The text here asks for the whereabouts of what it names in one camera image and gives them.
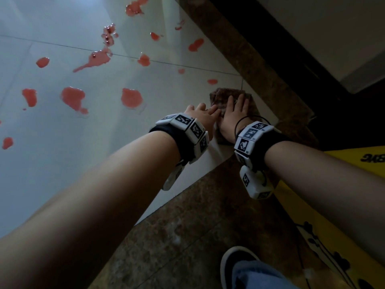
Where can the person's right hand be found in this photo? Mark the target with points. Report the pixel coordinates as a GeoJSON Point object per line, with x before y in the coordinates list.
{"type": "Point", "coordinates": [229, 123]}

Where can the blue jeans leg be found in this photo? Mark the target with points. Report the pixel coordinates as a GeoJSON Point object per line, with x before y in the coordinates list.
{"type": "Point", "coordinates": [258, 276]}

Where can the red liquid spill spots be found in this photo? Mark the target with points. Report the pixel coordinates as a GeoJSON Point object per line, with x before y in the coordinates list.
{"type": "Point", "coordinates": [72, 97]}

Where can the person's left fingers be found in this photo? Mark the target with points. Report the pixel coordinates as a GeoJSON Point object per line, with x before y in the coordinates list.
{"type": "Point", "coordinates": [201, 107]}

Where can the black shoe with white sole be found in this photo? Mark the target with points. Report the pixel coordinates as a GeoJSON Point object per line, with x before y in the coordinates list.
{"type": "Point", "coordinates": [231, 258]}

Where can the person's left forearm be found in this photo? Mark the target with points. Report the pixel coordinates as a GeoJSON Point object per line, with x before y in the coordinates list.
{"type": "Point", "coordinates": [99, 207]}

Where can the right wrist marker tracker band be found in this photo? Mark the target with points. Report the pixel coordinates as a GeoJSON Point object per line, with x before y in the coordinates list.
{"type": "Point", "coordinates": [251, 139]}

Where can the person's right forearm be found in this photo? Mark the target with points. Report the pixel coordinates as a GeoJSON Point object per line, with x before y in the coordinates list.
{"type": "Point", "coordinates": [324, 183]}

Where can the brown cleaning cloth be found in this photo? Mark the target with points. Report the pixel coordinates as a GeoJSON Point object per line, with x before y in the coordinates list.
{"type": "Point", "coordinates": [220, 97]}

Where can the white cabinet panel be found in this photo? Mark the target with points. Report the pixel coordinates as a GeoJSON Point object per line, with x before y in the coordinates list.
{"type": "Point", "coordinates": [334, 30]}

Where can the person's left hand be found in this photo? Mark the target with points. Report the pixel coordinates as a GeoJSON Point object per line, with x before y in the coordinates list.
{"type": "Point", "coordinates": [202, 116]}

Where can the left wrist marker tracker band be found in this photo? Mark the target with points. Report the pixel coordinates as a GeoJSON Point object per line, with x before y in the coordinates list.
{"type": "Point", "coordinates": [192, 129]}

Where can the person's right middle finger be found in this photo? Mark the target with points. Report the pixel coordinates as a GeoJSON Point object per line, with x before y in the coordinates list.
{"type": "Point", "coordinates": [240, 101]}

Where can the wrist marker tracker band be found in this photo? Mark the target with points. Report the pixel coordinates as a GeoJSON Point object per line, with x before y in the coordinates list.
{"type": "Point", "coordinates": [192, 129]}
{"type": "Point", "coordinates": [251, 139]}

